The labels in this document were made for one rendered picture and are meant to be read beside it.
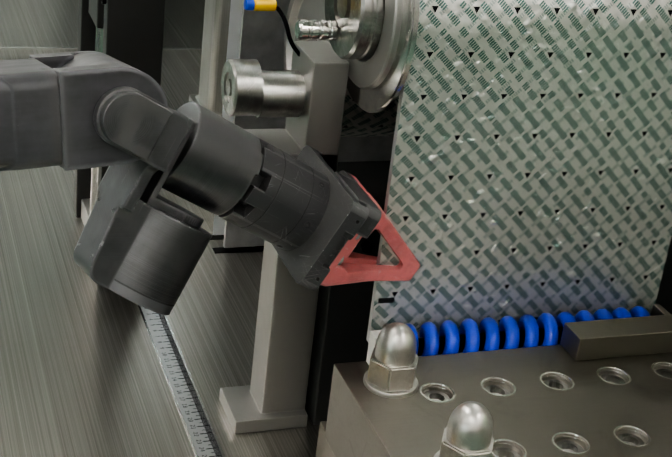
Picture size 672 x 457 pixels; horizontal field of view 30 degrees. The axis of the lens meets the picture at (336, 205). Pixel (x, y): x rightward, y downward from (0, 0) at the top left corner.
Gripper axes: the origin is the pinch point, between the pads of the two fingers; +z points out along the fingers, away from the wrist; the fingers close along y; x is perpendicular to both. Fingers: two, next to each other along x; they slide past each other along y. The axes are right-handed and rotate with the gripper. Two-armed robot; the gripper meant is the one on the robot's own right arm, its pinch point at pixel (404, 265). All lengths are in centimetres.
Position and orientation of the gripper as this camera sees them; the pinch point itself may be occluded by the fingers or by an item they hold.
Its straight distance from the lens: 87.9
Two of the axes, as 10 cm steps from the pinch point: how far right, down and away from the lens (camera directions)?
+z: 7.6, 4.2, 4.9
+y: 3.2, 4.1, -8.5
